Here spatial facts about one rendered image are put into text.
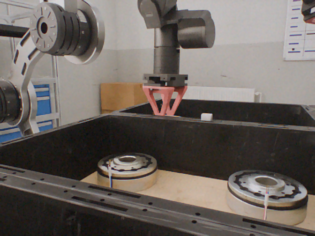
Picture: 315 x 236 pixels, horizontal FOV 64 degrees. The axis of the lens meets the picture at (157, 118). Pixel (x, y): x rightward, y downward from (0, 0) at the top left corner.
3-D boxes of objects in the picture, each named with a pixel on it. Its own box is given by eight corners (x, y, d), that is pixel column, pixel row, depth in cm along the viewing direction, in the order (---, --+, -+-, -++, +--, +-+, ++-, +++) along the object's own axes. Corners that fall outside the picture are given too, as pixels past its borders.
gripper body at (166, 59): (188, 82, 59) (190, 49, 58) (168, 83, 51) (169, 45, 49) (164, 81, 62) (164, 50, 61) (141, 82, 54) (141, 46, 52)
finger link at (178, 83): (187, 116, 60) (188, 77, 59) (173, 121, 54) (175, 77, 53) (161, 114, 64) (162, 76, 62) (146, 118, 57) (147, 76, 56)
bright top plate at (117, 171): (85, 171, 41) (85, 167, 41) (117, 152, 51) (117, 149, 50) (140, 181, 38) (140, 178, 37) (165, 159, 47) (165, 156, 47)
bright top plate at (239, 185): (223, 197, 33) (223, 193, 33) (232, 169, 42) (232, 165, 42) (313, 214, 29) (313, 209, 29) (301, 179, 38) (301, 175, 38)
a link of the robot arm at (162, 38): (163, 23, 58) (149, 18, 53) (190, 20, 54) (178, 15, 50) (162, 54, 59) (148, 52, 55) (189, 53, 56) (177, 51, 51)
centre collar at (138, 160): (107, 165, 43) (107, 161, 43) (122, 156, 47) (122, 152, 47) (133, 169, 41) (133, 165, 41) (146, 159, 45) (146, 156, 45)
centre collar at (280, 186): (246, 188, 34) (246, 184, 34) (248, 175, 39) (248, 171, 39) (286, 195, 32) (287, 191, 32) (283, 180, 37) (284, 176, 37)
